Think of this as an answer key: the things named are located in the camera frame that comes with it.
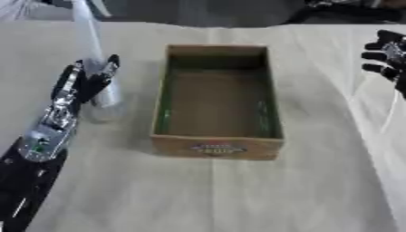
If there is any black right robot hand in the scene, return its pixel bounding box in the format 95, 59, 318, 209
360, 29, 406, 101

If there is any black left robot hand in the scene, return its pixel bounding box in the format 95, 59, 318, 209
51, 53, 122, 107

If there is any tan cardboard box green inside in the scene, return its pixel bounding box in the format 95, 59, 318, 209
149, 43, 285, 161

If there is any dark bag beyond table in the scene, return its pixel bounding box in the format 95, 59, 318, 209
282, 0, 406, 25

